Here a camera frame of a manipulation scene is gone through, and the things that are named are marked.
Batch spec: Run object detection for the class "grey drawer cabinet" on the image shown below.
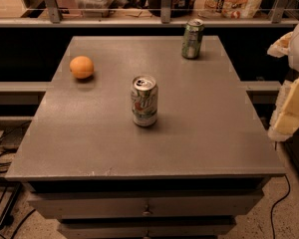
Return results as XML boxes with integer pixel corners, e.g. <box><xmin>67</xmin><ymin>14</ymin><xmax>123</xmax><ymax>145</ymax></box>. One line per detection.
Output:
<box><xmin>7</xmin><ymin>37</ymin><xmax>284</xmax><ymax>239</ymax></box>

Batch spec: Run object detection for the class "metal railing shelf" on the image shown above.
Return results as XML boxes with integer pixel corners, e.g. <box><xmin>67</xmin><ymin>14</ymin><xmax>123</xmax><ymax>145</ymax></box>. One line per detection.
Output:
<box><xmin>0</xmin><ymin>0</ymin><xmax>299</xmax><ymax>28</ymax></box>

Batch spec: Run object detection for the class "lower grey drawer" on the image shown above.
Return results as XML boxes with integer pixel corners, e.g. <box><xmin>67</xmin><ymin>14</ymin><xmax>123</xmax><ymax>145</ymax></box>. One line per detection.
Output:
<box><xmin>58</xmin><ymin>219</ymin><xmax>235</xmax><ymax>239</ymax></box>

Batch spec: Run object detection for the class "white 7up soda can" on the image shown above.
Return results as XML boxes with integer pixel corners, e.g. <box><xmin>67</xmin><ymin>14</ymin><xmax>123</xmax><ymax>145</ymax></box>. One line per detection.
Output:
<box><xmin>131</xmin><ymin>75</ymin><xmax>158</xmax><ymax>126</ymax></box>

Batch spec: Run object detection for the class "upper grey drawer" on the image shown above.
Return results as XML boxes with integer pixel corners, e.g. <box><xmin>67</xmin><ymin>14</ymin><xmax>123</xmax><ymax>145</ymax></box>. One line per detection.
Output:
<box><xmin>28</xmin><ymin>190</ymin><xmax>263</xmax><ymax>219</ymax></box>

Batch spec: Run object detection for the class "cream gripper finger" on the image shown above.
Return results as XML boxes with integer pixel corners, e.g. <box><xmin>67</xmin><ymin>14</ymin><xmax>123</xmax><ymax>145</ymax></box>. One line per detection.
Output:
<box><xmin>268</xmin><ymin>78</ymin><xmax>299</xmax><ymax>141</ymax></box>
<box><xmin>267</xmin><ymin>32</ymin><xmax>292</xmax><ymax>58</ymax></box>

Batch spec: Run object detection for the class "green soda can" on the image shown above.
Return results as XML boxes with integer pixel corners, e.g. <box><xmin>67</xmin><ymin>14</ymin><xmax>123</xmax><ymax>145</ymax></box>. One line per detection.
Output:
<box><xmin>181</xmin><ymin>19</ymin><xmax>204</xmax><ymax>59</ymax></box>

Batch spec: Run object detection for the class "orange fruit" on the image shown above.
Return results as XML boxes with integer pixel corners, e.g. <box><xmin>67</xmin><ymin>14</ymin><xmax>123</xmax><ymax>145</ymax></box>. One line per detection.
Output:
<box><xmin>70</xmin><ymin>56</ymin><xmax>94</xmax><ymax>80</ymax></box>

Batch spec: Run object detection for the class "grey drawer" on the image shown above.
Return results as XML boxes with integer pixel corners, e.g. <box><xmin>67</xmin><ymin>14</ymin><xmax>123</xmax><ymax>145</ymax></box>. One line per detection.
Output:
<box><xmin>28</xmin><ymin>190</ymin><xmax>263</xmax><ymax>219</ymax></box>
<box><xmin>58</xmin><ymin>219</ymin><xmax>235</xmax><ymax>239</ymax></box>

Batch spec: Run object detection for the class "black cables left floor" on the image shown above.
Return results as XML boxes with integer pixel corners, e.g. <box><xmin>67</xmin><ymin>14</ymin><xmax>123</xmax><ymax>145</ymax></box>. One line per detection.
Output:
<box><xmin>0</xmin><ymin>121</ymin><xmax>36</xmax><ymax>239</ymax></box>

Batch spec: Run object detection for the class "colourful snack bag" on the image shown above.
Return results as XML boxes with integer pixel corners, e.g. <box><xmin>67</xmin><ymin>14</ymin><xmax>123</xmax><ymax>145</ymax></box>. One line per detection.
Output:
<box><xmin>199</xmin><ymin>0</ymin><xmax>262</xmax><ymax>19</ymax></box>

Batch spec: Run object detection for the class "clear plastic container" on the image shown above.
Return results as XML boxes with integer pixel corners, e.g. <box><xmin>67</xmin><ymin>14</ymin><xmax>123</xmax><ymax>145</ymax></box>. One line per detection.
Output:
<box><xmin>75</xmin><ymin>0</ymin><xmax>114</xmax><ymax>18</ymax></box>

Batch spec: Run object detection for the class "black cable right floor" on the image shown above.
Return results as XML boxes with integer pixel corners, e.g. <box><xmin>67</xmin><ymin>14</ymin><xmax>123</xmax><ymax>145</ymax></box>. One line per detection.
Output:
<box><xmin>269</xmin><ymin>174</ymin><xmax>292</xmax><ymax>239</ymax></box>

